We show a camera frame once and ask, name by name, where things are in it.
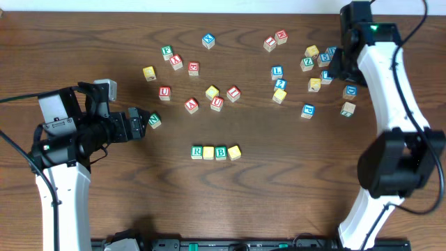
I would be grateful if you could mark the blue T block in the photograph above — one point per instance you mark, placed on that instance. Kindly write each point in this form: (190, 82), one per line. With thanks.
(325, 78)

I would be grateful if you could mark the green Z block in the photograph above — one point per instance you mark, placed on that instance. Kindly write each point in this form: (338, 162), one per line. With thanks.
(307, 64)

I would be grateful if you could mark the red E block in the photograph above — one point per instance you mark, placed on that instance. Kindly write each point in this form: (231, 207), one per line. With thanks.
(193, 68)

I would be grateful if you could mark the yellow O block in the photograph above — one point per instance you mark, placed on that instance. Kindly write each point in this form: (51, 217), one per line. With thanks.
(234, 152)
(208, 152)

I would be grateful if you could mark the green N block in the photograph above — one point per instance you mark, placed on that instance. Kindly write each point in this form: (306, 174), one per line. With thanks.
(154, 121)

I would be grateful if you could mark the blue D block right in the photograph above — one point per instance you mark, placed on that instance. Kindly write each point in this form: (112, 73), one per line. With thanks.
(349, 92)

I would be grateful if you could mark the green B block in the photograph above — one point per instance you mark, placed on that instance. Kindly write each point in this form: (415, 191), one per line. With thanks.
(220, 153)

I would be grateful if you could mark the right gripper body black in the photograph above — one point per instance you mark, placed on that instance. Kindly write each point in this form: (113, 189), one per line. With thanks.
(336, 66)

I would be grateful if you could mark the red U block left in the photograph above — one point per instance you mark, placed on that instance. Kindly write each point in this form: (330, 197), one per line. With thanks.
(165, 93)

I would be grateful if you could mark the green F block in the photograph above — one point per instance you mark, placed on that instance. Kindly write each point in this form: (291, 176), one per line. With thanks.
(167, 52)

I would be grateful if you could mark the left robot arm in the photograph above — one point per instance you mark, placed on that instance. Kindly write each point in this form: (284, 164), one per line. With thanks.
(78, 122)

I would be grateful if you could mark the red X block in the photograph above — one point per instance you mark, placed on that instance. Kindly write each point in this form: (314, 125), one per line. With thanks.
(176, 62)

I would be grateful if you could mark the red I block top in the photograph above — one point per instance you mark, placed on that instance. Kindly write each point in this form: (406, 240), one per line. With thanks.
(269, 44)

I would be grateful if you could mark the blue P block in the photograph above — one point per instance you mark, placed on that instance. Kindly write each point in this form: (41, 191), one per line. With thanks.
(307, 111)

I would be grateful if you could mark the red I block left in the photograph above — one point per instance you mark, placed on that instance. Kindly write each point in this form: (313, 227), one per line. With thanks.
(233, 93)

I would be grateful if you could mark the yellow block under T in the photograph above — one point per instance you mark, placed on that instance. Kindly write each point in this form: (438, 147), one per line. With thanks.
(314, 85)

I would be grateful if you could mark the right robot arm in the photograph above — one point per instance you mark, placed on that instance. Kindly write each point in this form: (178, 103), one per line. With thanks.
(406, 150)

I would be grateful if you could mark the yellow block top right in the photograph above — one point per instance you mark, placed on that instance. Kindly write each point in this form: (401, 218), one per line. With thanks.
(312, 52)

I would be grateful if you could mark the blue 2 block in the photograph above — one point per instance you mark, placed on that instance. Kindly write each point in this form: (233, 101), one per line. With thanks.
(280, 84)

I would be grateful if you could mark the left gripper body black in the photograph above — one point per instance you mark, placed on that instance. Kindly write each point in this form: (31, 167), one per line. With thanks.
(126, 126)

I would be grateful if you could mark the red U block centre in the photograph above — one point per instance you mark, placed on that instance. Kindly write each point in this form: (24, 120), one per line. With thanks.
(217, 104)

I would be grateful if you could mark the red i block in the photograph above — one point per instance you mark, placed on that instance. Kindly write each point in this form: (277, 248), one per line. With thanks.
(233, 93)
(269, 44)

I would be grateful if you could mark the red A block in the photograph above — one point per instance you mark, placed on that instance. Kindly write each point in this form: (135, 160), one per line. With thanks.
(191, 105)

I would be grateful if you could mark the yellow block centre left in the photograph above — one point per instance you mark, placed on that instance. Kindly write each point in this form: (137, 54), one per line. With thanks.
(211, 92)

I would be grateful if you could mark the yellow block far left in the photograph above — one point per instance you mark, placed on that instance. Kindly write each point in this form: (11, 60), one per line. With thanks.
(149, 73)

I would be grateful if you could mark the blue d block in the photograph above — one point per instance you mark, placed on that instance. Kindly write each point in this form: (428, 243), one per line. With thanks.
(349, 92)
(331, 51)

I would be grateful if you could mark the blue X block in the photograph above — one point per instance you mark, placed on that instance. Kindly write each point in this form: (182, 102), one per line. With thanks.
(208, 41)

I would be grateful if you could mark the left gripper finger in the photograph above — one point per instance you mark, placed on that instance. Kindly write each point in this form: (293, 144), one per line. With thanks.
(138, 116)
(138, 128)

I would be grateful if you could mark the blue D block top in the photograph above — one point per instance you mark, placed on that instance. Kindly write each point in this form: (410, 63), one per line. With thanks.
(331, 51)

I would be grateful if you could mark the red W block top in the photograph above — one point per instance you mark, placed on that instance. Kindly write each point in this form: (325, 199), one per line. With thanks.
(281, 36)

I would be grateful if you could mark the yellow S block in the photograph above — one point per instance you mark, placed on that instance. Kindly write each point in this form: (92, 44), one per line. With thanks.
(279, 96)

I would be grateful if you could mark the red u block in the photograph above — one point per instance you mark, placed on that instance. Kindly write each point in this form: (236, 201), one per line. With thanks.
(217, 104)
(165, 93)

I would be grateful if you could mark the blue L block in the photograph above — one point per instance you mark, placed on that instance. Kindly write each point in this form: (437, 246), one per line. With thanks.
(276, 72)

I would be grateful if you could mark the green R block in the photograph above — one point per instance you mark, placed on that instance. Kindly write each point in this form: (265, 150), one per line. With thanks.
(196, 152)

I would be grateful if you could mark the blue 5 block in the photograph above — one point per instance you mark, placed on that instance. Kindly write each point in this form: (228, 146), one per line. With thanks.
(323, 60)

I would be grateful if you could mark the green 7 block tipped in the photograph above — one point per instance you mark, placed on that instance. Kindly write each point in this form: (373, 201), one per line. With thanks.
(347, 109)

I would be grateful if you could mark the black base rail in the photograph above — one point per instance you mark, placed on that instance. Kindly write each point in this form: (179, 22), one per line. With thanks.
(305, 241)

